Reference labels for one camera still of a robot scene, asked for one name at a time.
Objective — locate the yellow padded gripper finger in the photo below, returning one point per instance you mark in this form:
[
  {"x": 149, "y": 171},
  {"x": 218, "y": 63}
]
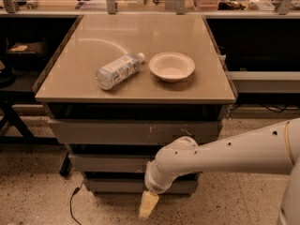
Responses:
[{"x": 148, "y": 203}]

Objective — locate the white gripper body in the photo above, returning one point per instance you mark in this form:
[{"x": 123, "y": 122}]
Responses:
[{"x": 155, "y": 185}]

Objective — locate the grey drawer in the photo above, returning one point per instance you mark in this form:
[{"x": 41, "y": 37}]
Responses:
[
  {"x": 76, "y": 131},
  {"x": 131, "y": 182},
  {"x": 99, "y": 164}
]

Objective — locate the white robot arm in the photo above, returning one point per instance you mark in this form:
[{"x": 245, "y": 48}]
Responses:
[{"x": 273, "y": 149}]

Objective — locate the grey bottom drawer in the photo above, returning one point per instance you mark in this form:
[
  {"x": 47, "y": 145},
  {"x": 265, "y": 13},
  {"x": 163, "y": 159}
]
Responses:
[{"x": 131, "y": 182}]

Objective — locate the grey drawer cabinet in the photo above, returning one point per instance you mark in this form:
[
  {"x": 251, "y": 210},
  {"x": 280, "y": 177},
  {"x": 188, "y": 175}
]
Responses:
[{"x": 70, "y": 89}]

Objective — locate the grey top drawer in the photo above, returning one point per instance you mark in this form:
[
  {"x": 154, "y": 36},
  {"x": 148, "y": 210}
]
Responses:
[{"x": 76, "y": 131}]

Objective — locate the white paper bowl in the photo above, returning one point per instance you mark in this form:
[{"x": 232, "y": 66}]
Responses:
[{"x": 171, "y": 67}]

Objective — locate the clear plastic water bottle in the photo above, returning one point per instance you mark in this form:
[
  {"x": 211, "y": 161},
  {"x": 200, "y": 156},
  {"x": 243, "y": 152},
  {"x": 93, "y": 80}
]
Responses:
[{"x": 118, "y": 70}]

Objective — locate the grey background workbench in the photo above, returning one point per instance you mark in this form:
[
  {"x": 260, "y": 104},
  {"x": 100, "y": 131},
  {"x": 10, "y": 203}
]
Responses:
[{"x": 150, "y": 13}]

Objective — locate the black table leg frame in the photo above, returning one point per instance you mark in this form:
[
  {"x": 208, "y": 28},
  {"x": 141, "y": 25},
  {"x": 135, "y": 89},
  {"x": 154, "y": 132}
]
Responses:
[{"x": 27, "y": 137}]

